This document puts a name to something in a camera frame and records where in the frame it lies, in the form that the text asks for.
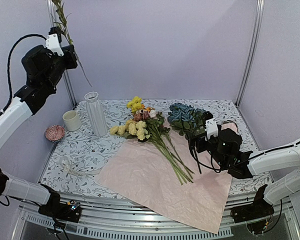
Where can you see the cream ceramic mug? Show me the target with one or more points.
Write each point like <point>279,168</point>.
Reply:
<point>71,120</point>

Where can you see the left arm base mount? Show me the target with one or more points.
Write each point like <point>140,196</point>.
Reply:
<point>54,208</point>

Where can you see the white ribbed ceramic vase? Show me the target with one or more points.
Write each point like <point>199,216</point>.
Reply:
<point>96,114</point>

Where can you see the blue flower bunch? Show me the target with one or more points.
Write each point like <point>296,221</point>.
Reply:
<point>189,122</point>

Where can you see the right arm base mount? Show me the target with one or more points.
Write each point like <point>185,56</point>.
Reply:
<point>257,209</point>

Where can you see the dusty mauve rose stem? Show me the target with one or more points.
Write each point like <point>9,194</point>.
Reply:
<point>60,19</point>

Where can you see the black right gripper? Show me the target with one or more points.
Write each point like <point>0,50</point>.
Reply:
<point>200,148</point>

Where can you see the aluminium front rail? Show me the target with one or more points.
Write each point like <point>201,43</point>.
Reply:
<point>122,219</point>

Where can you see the right aluminium frame post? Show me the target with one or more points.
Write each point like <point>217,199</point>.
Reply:
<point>260,4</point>

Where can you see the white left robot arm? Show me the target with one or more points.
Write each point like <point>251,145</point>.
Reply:
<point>11,119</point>

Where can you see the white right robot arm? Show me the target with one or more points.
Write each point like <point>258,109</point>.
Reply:
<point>282,157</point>

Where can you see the pink wrapping paper sheet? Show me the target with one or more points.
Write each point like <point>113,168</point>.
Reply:
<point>140,173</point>

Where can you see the pink patterned ball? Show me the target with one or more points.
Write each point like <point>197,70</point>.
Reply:
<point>54,133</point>

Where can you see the cream printed ribbon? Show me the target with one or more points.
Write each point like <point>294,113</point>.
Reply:
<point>65,163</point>

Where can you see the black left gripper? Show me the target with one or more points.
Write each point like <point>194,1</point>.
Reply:
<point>69,50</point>

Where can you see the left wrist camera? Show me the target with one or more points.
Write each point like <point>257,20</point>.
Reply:
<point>53,41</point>

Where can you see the pink flower bouquet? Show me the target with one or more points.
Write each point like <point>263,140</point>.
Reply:
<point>148,125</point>

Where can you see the floral patterned tablecloth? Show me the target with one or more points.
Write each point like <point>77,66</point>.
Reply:
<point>87,152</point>

